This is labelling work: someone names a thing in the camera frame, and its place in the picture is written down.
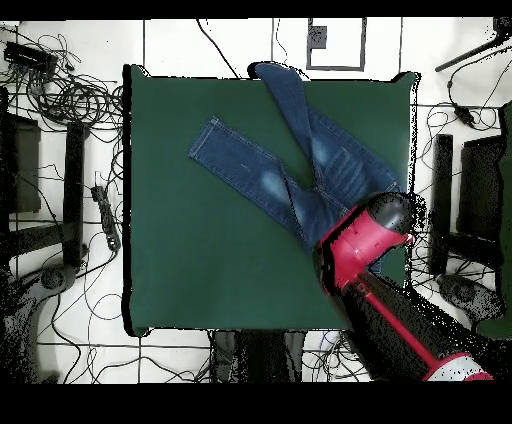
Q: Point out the blue denim jeans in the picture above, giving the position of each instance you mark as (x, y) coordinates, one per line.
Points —
(248, 164)

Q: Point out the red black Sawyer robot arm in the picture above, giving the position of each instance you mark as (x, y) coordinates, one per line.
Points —
(360, 248)

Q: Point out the dark flat panel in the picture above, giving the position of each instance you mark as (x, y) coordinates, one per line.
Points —
(26, 168)
(480, 188)

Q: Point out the dark green table cloth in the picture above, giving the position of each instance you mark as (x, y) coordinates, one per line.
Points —
(200, 260)

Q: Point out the black power strip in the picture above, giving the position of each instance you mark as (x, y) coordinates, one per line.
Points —
(107, 218)

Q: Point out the black wheeled chair base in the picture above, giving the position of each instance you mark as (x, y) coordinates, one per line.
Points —
(54, 278)
(468, 296)

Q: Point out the black power adapter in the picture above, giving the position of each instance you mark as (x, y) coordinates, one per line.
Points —
(464, 114)

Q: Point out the black tripod pole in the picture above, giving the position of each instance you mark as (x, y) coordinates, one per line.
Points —
(464, 58)

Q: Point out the black electronics box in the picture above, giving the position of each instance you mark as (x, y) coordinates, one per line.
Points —
(30, 58)

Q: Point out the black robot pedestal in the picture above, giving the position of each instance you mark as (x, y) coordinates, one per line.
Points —
(260, 356)

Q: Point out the black stand base frame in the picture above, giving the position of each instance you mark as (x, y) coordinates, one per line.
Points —
(443, 192)
(74, 192)

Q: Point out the grey square floor frame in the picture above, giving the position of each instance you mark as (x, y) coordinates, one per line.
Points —
(318, 38)

